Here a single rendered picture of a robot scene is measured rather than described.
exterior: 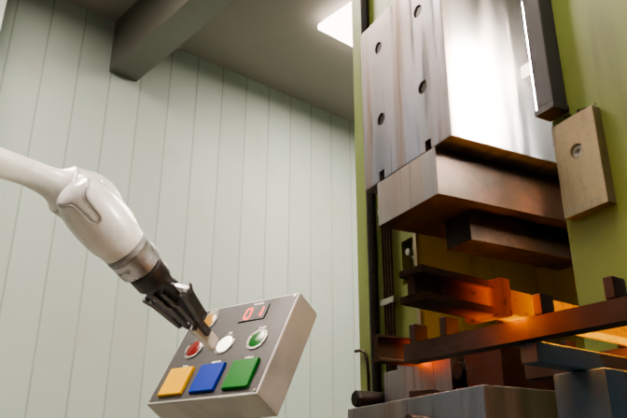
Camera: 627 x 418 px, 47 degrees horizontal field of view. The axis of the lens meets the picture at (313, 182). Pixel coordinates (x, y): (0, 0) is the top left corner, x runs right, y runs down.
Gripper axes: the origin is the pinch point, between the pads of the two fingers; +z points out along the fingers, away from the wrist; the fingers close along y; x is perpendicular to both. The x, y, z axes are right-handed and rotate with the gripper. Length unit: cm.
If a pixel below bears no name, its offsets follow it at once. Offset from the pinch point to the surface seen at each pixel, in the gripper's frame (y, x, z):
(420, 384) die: 45.7, -7.4, 13.0
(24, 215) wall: -258, 151, 31
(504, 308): 83, -35, -31
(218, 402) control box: -5.0, -5.5, 15.0
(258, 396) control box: 6.9, -5.4, 14.3
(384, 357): 43.7, -8.2, 4.1
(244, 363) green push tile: 0.5, 2.3, 12.6
